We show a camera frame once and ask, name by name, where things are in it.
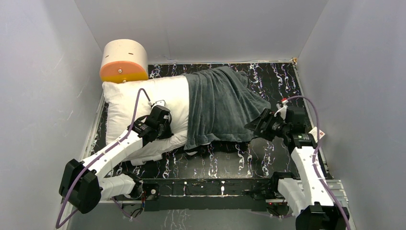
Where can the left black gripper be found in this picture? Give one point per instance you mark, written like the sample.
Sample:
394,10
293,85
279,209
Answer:
166,126

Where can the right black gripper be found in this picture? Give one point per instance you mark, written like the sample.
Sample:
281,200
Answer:
267,116

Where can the white pillow insert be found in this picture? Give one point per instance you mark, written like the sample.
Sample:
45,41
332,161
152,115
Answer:
130,100

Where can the zebra and grey pillowcase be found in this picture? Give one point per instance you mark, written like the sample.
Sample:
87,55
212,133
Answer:
220,105

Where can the cream and orange cylindrical container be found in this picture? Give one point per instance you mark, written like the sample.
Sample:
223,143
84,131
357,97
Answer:
124,60

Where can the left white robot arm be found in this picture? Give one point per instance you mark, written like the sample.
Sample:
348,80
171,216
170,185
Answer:
84,183

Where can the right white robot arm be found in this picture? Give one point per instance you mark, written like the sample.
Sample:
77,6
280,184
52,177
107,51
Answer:
313,204

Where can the white tag card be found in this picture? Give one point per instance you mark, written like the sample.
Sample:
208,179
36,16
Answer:
316,132

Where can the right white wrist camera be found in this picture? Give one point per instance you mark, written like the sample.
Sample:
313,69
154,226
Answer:
282,108

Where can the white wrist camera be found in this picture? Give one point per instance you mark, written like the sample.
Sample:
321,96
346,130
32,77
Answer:
282,108
159,103

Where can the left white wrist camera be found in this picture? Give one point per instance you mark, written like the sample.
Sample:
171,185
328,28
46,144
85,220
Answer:
159,103

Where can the black front mounting rail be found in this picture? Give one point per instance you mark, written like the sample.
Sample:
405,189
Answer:
212,194

